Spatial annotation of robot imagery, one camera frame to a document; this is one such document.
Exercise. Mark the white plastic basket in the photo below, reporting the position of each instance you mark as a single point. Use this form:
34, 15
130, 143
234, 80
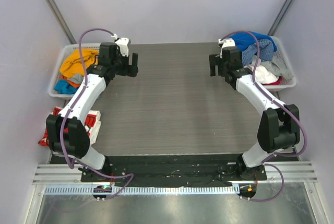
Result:
285, 83
68, 49

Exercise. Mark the left white plastic basket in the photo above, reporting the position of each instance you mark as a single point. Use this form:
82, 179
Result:
68, 49

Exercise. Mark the right aluminium corner post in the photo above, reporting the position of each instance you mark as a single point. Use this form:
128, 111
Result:
287, 4

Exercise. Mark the slotted cable duct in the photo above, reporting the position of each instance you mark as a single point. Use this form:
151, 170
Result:
92, 189

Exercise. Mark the orange shirt left basket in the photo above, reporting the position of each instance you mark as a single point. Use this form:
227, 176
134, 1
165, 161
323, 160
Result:
73, 84

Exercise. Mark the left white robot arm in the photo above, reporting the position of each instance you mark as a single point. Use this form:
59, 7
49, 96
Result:
66, 133

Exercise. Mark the right white plastic basket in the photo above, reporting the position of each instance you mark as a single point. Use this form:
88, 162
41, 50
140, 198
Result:
285, 83

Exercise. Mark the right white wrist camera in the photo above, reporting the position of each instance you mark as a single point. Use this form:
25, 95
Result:
224, 43

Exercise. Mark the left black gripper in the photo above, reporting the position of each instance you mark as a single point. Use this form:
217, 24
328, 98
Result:
126, 66

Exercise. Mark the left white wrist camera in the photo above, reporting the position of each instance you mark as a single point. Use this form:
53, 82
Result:
123, 44

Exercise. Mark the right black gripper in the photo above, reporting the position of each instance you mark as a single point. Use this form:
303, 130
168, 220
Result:
220, 65

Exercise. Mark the aluminium rail frame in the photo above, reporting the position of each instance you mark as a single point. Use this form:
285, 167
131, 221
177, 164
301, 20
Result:
277, 170

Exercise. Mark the left aluminium corner post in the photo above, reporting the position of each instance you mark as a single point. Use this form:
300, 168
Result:
61, 21

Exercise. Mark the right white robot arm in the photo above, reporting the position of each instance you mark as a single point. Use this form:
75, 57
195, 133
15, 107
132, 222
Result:
278, 128

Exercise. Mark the blue t-shirt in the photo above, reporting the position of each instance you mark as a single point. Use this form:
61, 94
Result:
243, 40

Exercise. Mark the aluminium corner post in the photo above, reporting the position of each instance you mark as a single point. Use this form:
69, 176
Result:
287, 4
61, 21

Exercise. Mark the yellow t-shirt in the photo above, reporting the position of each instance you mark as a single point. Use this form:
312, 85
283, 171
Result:
72, 64

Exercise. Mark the blue checkered cloth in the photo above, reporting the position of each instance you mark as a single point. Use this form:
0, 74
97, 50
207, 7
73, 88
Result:
267, 48

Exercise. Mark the grey shirt left basket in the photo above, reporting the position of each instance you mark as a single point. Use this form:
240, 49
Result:
76, 78

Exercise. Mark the red shirt in basket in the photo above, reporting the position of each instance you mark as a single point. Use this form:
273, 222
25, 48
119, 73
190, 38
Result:
276, 83

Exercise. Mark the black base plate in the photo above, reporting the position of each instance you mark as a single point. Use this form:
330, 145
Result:
207, 170

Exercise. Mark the white shirt in basket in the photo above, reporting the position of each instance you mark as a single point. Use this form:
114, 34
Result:
262, 75

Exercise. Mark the teal t-shirt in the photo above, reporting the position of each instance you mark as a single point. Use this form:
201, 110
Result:
63, 87

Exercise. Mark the grey t-shirt in basket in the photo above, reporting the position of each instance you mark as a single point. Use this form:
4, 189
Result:
277, 67

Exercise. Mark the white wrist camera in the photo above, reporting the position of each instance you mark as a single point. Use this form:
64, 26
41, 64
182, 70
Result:
224, 43
123, 44

